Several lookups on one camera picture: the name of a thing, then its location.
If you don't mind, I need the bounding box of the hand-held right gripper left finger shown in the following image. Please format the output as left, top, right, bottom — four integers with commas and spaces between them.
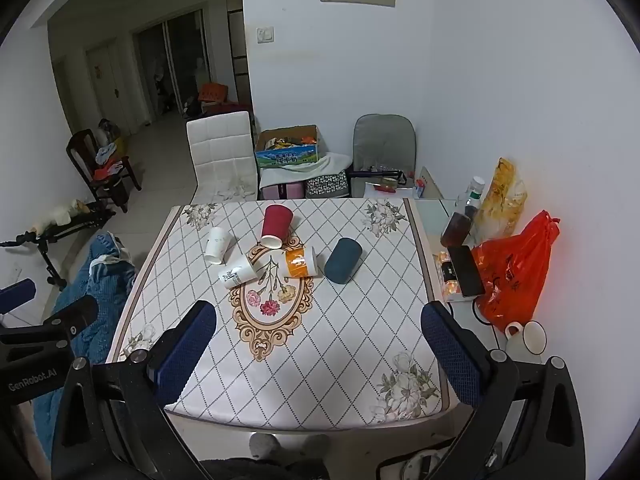
52, 300, 218, 480

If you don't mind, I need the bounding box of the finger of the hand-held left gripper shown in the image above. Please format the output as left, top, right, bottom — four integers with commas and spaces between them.
0, 279, 37, 314
42, 294, 99, 337

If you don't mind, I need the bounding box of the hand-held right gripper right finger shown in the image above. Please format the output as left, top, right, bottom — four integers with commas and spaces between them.
420, 301, 587, 480

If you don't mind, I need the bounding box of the white printed paper cup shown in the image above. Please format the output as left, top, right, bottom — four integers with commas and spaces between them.
217, 255, 258, 290

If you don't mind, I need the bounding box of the plain white paper cup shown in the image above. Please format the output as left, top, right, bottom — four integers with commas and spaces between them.
204, 226, 231, 264

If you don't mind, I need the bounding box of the orange and white paper cup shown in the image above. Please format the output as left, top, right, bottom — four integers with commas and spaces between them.
280, 246, 319, 279

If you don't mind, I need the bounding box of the dark teal cup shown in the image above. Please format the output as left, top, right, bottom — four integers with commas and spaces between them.
324, 237, 362, 283

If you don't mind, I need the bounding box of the red paper cup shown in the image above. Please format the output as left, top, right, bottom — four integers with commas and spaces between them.
260, 204, 294, 249

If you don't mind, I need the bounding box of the blue blanket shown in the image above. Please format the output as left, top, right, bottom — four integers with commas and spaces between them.
27, 232, 139, 463

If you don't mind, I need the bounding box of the black folding stand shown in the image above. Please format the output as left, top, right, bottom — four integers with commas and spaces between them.
0, 207, 117, 291

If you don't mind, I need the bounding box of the white mug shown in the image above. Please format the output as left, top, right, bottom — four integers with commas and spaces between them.
504, 320, 548, 357

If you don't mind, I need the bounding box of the black box on packet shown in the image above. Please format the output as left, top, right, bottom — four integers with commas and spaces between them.
433, 250, 482, 304

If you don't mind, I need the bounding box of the black flat box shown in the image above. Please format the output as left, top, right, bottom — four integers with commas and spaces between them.
447, 245, 486, 297

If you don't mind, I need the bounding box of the cream plush toy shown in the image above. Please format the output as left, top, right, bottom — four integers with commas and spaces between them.
31, 199, 85, 233

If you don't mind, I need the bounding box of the orange plastic bag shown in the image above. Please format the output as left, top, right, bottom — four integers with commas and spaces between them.
471, 210, 561, 334

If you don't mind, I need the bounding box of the floral diamond pattern tablecloth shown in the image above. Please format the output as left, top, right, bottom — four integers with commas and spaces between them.
106, 197, 458, 432

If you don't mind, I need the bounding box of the brown liquid bottle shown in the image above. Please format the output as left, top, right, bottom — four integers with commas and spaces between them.
440, 211, 474, 249

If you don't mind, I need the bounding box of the dark wooden chair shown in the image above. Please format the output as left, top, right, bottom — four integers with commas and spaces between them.
66, 129, 143, 213

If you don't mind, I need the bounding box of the clothes pile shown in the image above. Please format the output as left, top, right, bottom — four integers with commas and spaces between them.
93, 141, 129, 181

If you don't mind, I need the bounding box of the white capped bottle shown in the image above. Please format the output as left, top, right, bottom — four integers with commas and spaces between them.
464, 176, 486, 221

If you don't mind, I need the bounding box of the yellow plastic bag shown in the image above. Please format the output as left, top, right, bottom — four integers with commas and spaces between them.
472, 157, 528, 242

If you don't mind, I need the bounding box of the cardboard sheet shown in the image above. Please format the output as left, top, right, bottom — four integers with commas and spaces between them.
416, 165, 444, 200

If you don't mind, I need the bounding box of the pink box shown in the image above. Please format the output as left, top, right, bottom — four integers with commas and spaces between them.
261, 182, 306, 201

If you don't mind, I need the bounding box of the black umbrella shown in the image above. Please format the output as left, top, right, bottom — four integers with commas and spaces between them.
347, 169, 407, 186

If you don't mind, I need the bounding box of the white cloth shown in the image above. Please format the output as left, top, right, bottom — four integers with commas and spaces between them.
258, 152, 354, 189

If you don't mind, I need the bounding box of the white padded chair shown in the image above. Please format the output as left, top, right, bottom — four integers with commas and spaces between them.
186, 111, 259, 204

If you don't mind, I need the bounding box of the patterned black and white bag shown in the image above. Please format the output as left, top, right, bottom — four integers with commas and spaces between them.
305, 170, 350, 199

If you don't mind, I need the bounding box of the cardboard box of snacks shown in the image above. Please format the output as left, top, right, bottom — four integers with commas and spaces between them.
255, 125, 324, 171

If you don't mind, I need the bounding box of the grey cushioned chair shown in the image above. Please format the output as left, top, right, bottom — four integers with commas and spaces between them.
348, 114, 417, 200

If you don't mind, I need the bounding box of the orange chair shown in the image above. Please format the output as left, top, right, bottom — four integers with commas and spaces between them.
197, 82, 230, 107

